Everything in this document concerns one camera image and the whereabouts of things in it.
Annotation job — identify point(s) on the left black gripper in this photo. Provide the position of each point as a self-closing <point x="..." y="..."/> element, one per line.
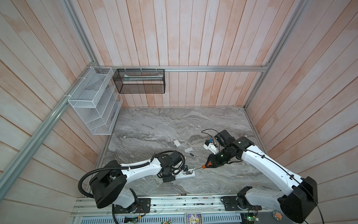
<point x="168" y="179"/>

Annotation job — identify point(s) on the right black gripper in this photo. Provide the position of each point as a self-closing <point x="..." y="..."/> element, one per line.
<point x="213" y="161"/>

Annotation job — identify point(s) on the white TV remote battery cover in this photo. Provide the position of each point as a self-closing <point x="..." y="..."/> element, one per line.
<point x="188" y="150"/>

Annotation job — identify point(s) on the long white TV remote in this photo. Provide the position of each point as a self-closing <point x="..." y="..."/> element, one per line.
<point x="185" y="174"/>

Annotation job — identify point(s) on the orange handle screwdriver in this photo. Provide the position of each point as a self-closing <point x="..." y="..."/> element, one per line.
<point x="202" y="167"/>

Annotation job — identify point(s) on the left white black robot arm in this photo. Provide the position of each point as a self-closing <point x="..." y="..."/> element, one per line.
<point x="108" y="184"/>

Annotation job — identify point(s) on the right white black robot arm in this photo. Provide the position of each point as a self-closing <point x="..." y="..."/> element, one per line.
<point x="297" y="197"/>

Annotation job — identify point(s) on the colourful card box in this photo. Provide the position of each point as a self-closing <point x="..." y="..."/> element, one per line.
<point x="191" y="218"/>

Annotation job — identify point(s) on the small round orange object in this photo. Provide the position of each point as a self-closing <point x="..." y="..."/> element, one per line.
<point x="277" y="215"/>

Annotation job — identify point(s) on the black mesh basket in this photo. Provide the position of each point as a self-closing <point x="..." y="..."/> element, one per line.
<point x="140" y="81"/>

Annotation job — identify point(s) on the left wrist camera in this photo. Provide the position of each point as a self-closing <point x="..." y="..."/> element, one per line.
<point x="185" y="168"/>

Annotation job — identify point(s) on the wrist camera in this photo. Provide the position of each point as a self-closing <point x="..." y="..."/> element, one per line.
<point x="211" y="146"/>
<point x="185" y="168"/>

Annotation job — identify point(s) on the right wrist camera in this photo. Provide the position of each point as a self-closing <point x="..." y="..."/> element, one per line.
<point x="211" y="146"/>

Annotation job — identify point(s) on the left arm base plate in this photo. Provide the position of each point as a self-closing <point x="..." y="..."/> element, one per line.
<point x="142" y="206"/>

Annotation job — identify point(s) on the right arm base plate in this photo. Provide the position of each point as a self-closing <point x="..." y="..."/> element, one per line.
<point x="235" y="203"/>

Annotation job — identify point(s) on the white wire mesh shelf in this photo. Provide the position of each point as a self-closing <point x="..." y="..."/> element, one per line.
<point x="96" y="101"/>

